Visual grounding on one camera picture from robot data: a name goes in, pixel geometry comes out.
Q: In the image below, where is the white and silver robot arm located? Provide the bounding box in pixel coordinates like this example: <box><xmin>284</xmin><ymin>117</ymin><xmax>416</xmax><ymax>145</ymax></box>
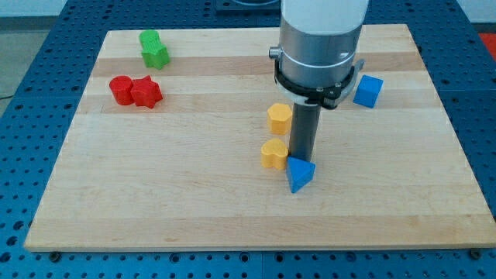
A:
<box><xmin>269</xmin><ymin>0</ymin><xmax>369</xmax><ymax>109</ymax></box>

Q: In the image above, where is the blue cube block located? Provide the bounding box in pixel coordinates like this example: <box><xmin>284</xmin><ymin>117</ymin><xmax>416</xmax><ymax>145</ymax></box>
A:
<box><xmin>353</xmin><ymin>75</ymin><xmax>384</xmax><ymax>109</ymax></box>

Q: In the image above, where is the yellow heart block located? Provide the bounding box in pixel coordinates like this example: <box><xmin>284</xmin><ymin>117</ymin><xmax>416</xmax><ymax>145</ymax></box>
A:
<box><xmin>260</xmin><ymin>138</ymin><xmax>289</xmax><ymax>170</ymax></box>

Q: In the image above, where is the yellow hexagon block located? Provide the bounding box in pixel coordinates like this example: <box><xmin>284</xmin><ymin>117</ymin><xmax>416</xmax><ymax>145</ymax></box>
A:
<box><xmin>267</xmin><ymin>103</ymin><xmax>292</xmax><ymax>135</ymax></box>

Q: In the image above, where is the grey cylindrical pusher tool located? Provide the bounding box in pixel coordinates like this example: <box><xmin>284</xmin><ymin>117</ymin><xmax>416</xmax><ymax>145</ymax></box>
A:
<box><xmin>288</xmin><ymin>103</ymin><xmax>321</xmax><ymax>161</ymax></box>

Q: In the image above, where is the blue triangular prism block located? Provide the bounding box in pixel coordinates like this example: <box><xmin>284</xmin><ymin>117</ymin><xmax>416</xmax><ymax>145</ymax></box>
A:
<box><xmin>286</xmin><ymin>157</ymin><xmax>315</xmax><ymax>194</ymax></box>

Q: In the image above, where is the wooden board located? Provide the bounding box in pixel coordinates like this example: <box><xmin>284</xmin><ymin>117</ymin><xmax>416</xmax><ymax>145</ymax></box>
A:
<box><xmin>24</xmin><ymin>24</ymin><xmax>495</xmax><ymax>252</ymax></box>

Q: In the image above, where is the red star block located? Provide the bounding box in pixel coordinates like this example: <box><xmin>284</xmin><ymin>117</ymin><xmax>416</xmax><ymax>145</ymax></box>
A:
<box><xmin>131</xmin><ymin>75</ymin><xmax>163</xmax><ymax>109</ymax></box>

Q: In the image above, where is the green star block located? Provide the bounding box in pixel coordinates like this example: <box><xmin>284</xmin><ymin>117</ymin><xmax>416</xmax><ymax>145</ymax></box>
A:
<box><xmin>141</xmin><ymin>44</ymin><xmax>171</xmax><ymax>70</ymax></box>

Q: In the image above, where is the red cylinder block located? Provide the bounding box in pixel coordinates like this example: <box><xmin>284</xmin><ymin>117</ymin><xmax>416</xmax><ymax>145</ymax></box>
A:
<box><xmin>109</xmin><ymin>75</ymin><xmax>134</xmax><ymax>105</ymax></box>

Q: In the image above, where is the green cylinder block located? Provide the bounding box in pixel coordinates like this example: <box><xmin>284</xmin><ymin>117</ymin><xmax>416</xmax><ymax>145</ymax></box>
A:
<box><xmin>139</xmin><ymin>29</ymin><xmax>160</xmax><ymax>51</ymax></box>

